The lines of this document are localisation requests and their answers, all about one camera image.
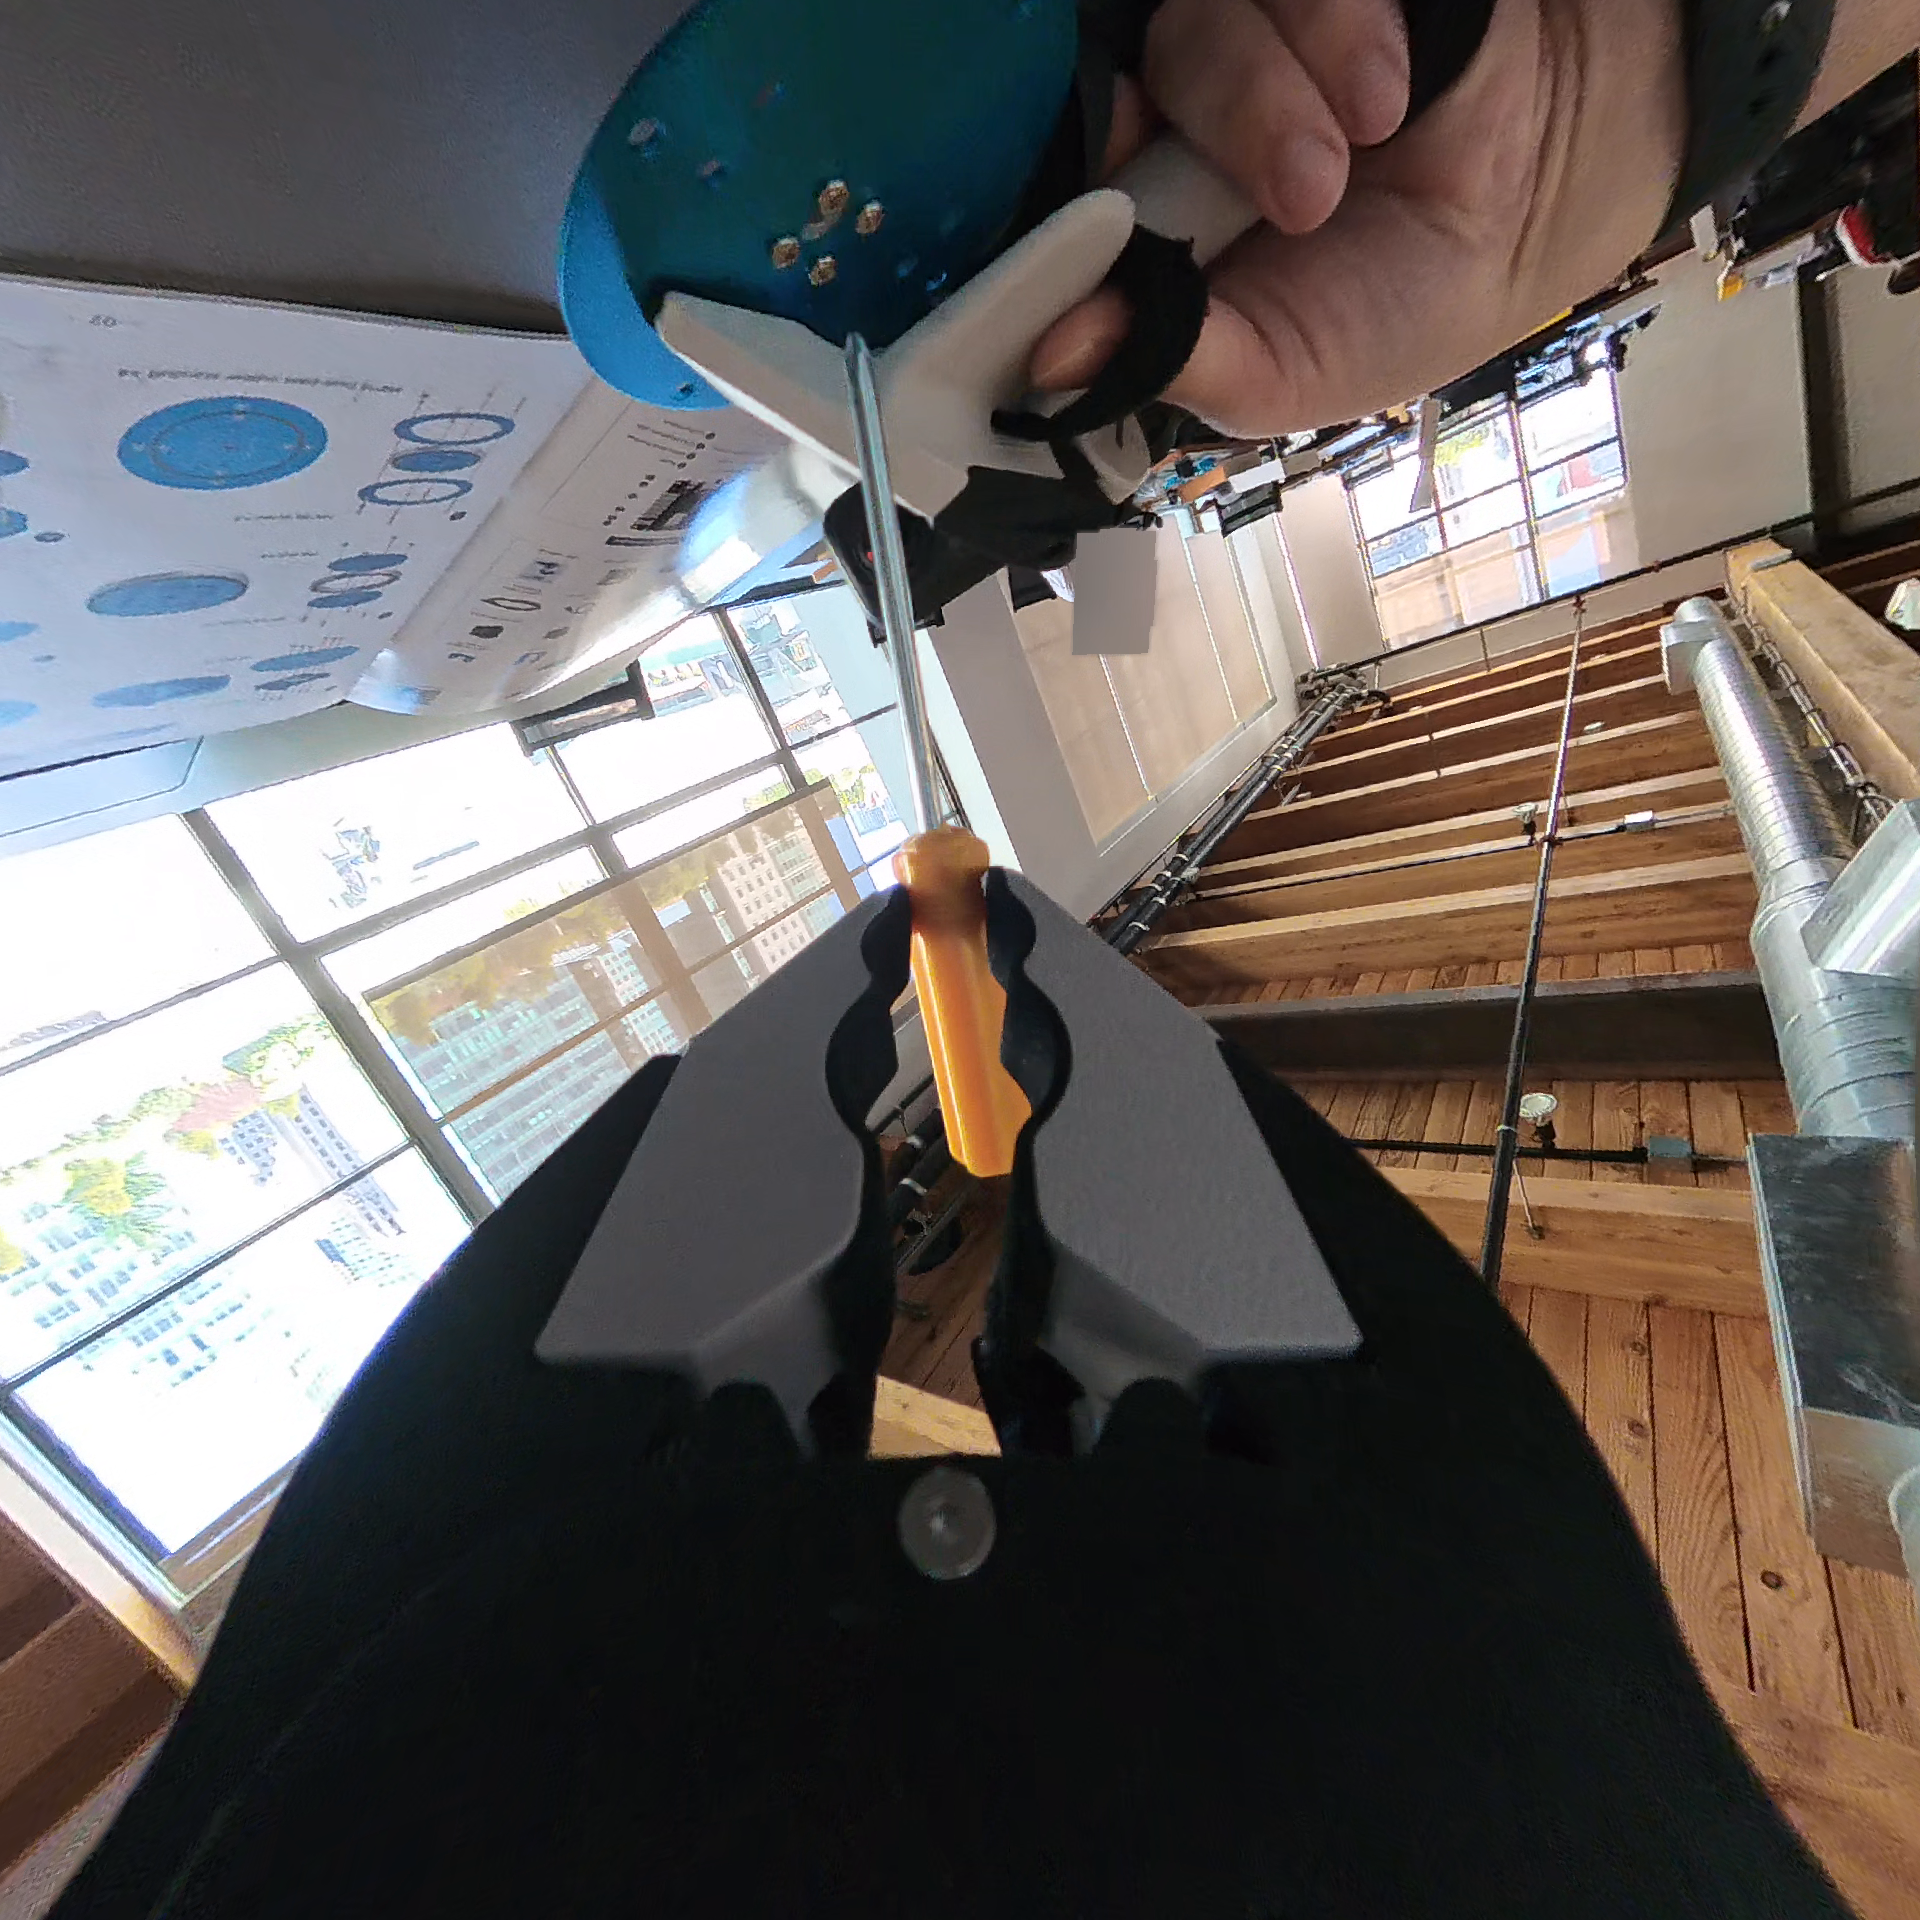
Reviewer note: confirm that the person's left hand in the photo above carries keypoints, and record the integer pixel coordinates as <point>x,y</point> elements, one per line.
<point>1424,181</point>

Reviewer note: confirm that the black wristband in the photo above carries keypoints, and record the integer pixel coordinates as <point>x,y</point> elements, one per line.
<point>1757,89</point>

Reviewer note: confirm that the black ceiling pipe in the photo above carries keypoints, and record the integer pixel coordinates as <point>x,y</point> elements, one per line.
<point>1530,901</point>

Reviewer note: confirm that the large window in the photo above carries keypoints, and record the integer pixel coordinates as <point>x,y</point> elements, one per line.
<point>150,1050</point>

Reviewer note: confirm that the open instruction booklet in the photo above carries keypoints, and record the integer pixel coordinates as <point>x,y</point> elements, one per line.
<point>300,569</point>

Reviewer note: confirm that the silver ventilation duct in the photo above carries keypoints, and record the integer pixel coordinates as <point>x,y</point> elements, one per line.
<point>1770,840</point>

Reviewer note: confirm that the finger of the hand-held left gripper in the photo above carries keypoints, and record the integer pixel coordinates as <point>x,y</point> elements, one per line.
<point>765,525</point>
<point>796,375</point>

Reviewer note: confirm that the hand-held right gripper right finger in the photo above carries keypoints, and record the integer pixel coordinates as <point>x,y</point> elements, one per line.
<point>1184,1200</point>

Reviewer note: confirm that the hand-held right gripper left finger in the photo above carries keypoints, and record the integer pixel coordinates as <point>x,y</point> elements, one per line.
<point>722,1200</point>

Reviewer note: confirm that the blue round metal plate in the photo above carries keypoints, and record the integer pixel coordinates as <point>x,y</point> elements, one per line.
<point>722,149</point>

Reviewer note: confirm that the beige roller blinds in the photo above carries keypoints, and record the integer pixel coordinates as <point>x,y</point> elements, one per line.
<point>1184,705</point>

